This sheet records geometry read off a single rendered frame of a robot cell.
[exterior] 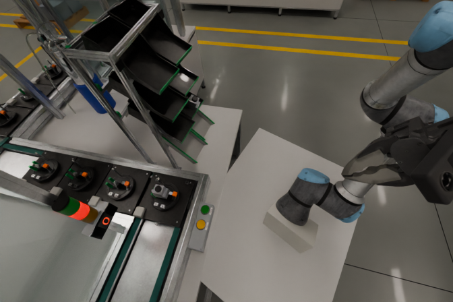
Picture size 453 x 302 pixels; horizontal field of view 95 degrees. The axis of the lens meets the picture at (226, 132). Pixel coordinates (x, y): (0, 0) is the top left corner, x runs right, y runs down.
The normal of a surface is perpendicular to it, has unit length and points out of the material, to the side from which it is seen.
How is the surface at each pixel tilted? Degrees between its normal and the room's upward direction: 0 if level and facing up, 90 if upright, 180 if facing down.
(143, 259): 0
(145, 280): 0
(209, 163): 0
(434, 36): 81
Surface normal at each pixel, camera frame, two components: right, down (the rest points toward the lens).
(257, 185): -0.06, -0.58
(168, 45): 0.33, -0.40
